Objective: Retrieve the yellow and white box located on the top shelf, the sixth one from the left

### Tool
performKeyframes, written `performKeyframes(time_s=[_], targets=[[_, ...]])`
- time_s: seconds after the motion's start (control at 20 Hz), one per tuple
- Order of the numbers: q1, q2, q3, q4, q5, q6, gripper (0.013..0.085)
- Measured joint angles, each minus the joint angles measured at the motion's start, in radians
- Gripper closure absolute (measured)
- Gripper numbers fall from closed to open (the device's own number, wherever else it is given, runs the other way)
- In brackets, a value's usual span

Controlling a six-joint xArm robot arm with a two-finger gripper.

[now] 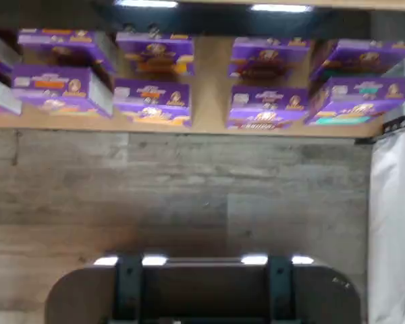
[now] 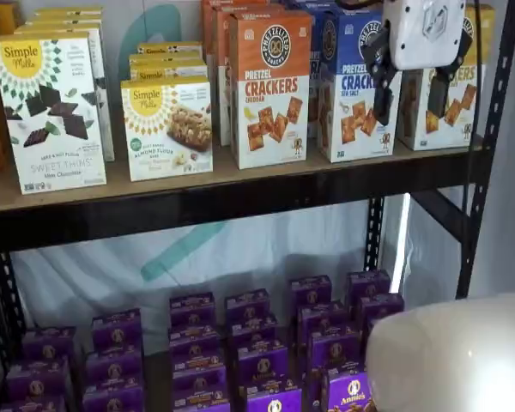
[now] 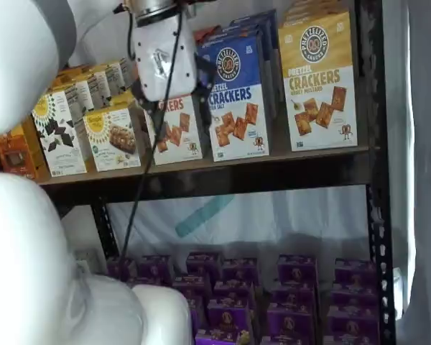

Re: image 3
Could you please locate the orange cheddar crackers box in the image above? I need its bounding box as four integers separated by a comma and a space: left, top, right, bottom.
143, 95, 205, 167
193, 27, 221, 42

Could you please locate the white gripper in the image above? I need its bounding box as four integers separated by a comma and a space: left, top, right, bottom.
131, 13, 217, 127

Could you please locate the mint chocolate sweet thins box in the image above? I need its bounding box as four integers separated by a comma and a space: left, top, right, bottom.
53, 79, 94, 113
100, 64, 126, 100
116, 57, 139, 91
31, 89, 88, 178
79, 71, 111, 107

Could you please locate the blue sea salt crackers box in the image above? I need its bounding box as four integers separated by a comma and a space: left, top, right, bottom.
195, 30, 274, 162
228, 9, 278, 91
200, 19, 277, 109

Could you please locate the white carton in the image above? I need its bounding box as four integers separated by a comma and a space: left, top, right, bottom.
74, 247, 102, 275

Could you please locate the orange brown snack box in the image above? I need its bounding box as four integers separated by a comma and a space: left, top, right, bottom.
51, 70, 80, 89
0, 120, 51, 181

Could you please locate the black metal shelf rack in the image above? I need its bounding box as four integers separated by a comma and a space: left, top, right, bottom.
0, 0, 398, 345

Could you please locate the wooden shelf board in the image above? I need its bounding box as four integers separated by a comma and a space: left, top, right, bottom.
39, 144, 371, 186

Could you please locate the yellow honey mustard crackers box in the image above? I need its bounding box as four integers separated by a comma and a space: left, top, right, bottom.
282, 0, 349, 19
278, 10, 359, 152

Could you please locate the grey white side curtain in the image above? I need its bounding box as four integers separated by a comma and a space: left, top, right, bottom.
380, 0, 431, 345

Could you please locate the purple Annie's snack box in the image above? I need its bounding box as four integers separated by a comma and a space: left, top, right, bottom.
139, 254, 172, 287
185, 251, 223, 277
195, 327, 255, 345
267, 302, 320, 341
272, 282, 318, 306
260, 334, 320, 345
213, 279, 255, 303
325, 315, 381, 345
106, 257, 138, 283
187, 297, 208, 326
333, 257, 377, 288
327, 304, 381, 326
172, 274, 210, 301
330, 283, 379, 309
277, 254, 318, 285
206, 297, 255, 334
221, 257, 259, 285

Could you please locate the almond flour bars box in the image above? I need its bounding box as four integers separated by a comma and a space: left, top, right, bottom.
106, 91, 139, 111
82, 106, 142, 173

